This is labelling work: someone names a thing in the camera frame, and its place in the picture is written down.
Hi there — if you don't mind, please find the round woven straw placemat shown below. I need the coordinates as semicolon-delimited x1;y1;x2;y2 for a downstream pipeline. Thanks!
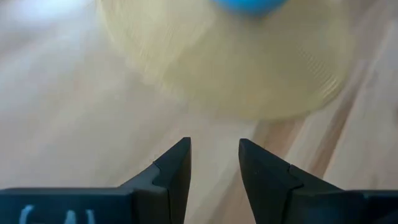
96;0;355;121

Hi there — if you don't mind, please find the blue-grey bowl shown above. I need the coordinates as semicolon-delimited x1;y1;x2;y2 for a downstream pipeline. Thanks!
211;0;290;17

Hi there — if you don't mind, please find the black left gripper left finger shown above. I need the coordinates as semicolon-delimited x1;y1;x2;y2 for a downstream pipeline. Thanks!
0;136;192;224

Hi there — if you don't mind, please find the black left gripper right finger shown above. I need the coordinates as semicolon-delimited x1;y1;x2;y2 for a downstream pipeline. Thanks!
238;138;398;224

